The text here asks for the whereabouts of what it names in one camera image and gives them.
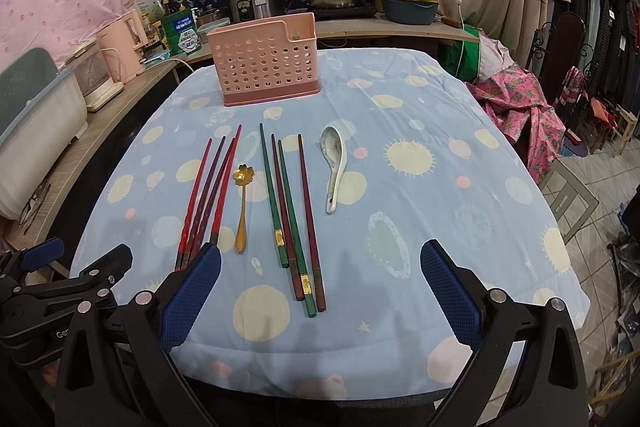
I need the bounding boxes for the dark red chopstick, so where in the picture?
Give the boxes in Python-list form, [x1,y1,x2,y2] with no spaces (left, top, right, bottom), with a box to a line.
[270,135,304,301]
[297,134,326,312]

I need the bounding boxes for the gold flower-shaped spoon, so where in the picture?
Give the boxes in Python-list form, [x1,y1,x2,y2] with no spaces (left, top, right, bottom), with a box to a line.
[233,164,254,255]

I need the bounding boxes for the dark maroon chopstick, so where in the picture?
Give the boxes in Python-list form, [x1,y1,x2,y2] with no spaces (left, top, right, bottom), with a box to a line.
[181,138,226,270]
[189,139,235,257]

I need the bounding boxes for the white ceramic soup spoon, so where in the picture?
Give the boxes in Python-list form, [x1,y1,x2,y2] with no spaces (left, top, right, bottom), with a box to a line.
[320,126,347,215]

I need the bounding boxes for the bright red chopstick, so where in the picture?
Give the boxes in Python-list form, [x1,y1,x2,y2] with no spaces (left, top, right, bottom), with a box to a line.
[209,124,242,245]

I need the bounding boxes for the grey metal stool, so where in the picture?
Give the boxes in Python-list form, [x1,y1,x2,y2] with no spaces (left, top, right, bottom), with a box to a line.
[538,158,600,243]

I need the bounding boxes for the light blue patterned tablecloth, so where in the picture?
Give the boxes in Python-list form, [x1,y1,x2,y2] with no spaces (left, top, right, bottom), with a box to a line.
[72,49,590,400]

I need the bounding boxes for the white dish rack bin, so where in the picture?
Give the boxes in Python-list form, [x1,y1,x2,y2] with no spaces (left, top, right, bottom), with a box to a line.
[0,48,88,221]

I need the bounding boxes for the pink pineapple print cloth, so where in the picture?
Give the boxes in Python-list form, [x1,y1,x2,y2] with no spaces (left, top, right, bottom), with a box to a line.
[466,64,566,183]

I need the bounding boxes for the green plastic bag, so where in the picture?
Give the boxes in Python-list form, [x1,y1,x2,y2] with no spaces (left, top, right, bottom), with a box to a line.
[442,25,480,82]

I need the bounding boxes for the blue tissue pack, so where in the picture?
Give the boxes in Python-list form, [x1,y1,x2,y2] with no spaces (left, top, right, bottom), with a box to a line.
[142,50,171,67]

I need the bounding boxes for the dark wooden chair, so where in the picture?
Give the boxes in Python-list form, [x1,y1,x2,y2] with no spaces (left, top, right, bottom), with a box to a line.
[526,12,586,105]

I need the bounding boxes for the pink perforated utensil holder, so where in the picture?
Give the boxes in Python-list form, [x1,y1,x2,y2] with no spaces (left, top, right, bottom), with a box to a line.
[207,13,321,106]

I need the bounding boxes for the green milk powder can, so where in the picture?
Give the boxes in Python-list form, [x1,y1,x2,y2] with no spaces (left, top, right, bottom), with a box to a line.
[160,10,202,55]

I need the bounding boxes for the pink electric kettle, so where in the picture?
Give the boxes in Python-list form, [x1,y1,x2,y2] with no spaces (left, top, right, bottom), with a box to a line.
[96,9,149,83]

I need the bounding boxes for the clear food storage container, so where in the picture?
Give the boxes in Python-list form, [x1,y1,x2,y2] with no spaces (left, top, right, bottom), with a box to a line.
[198,17,230,42]

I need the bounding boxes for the stacked yellow blue bowls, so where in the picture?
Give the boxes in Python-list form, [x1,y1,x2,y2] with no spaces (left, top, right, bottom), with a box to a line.
[381,0,439,25]

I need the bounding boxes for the small glass-lid pot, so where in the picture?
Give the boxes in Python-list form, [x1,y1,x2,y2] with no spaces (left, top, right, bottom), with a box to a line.
[192,8,226,27]

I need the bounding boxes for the black induction cooktop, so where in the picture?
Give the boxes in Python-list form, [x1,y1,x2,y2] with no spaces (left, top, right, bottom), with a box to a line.
[310,6,376,20]

